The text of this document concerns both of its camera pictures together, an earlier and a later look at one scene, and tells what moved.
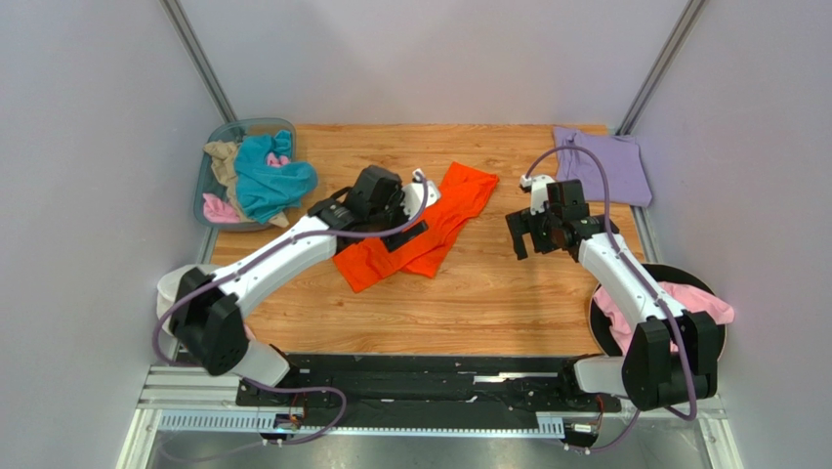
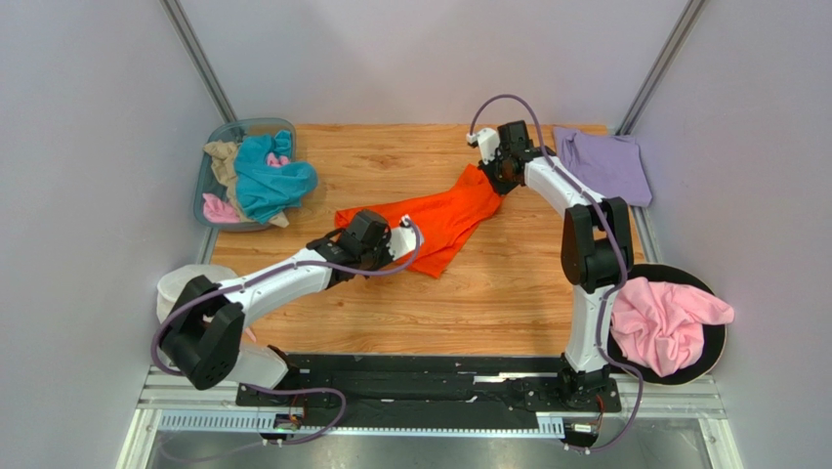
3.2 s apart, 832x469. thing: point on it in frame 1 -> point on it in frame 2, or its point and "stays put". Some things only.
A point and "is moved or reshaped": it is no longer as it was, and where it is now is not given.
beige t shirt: (224, 166) stays put
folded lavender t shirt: (627, 179) stays put
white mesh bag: (167, 291) stays put
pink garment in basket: (215, 210) stays put
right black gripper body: (529, 225) -> (497, 175)
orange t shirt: (464, 191) is moved or reshaped
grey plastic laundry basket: (232, 131) stays put
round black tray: (601, 324) stays put
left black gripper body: (392, 217) -> (378, 258)
